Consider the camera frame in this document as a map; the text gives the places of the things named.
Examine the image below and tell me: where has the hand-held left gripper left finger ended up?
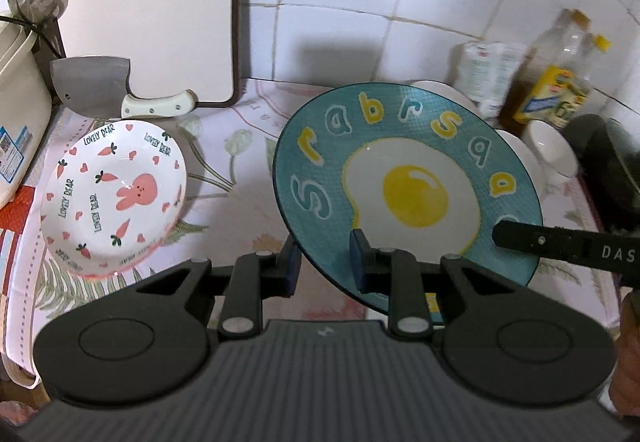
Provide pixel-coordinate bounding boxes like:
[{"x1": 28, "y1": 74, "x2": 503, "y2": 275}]
[{"x1": 134, "y1": 235, "x2": 303, "y2": 341}]

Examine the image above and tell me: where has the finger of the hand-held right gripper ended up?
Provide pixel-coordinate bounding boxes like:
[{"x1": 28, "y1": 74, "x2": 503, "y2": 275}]
[{"x1": 492, "y1": 219, "x2": 585, "y2": 268}]

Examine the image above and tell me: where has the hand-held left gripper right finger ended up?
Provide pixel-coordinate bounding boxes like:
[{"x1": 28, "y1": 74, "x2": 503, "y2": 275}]
[{"x1": 349, "y1": 228, "x2": 506, "y2": 341}]

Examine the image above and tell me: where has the blue fried egg plate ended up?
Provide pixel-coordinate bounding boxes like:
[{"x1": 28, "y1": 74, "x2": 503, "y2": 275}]
[{"x1": 272, "y1": 82, "x2": 545, "y2": 325}]

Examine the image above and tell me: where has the white pink rabbit plate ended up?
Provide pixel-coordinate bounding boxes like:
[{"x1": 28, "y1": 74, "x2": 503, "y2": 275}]
[{"x1": 40, "y1": 119, "x2": 188, "y2": 279}]

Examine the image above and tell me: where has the person's right forearm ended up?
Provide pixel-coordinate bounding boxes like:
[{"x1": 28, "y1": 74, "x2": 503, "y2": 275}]
[{"x1": 607, "y1": 292, "x2": 640, "y2": 423}]

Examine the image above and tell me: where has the black cooking pot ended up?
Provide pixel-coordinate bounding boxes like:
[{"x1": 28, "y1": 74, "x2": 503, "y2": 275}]
[{"x1": 564, "y1": 114, "x2": 640, "y2": 234}]

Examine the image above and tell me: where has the floral tablecloth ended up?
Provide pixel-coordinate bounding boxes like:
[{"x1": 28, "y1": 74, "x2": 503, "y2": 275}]
[{"x1": 0, "y1": 77, "x2": 622, "y2": 390}]

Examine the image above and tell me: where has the yellow label cooking wine bottle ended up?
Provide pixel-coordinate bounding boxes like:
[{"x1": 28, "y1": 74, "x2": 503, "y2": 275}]
[{"x1": 499, "y1": 9, "x2": 592, "y2": 129}]

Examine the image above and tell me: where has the white salt bag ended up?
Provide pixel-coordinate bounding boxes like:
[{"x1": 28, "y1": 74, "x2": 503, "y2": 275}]
[{"x1": 451, "y1": 41, "x2": 527, "y2": 118}]

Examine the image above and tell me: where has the clear vinegar bottle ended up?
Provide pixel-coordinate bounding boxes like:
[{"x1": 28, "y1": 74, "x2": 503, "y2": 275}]
[{"x1": 565, "y1": 33, "x2": 614, "y2": 123}]

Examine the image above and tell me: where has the red patterned cloth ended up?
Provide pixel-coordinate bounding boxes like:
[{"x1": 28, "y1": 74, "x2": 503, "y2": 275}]
[{"x1": 0, "y1": 185, "x2": 51, "y2": 283}]

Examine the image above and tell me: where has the white cutting board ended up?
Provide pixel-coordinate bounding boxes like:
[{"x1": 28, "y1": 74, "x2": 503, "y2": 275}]
[{"x1": 42, "y1": 0, "x2": 251, "y2": 109}]

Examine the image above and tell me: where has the white rice cooker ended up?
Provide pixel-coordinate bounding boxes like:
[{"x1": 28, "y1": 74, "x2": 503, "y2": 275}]
[{"x1": 0, "y1": 14, "x2": 54, "y2": 209}]

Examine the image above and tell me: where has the cleaver with white handle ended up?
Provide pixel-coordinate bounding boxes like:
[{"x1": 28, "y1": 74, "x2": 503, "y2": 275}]
[{"x1": 50, "y1": 56, "x2": 197, "y2": 119}]

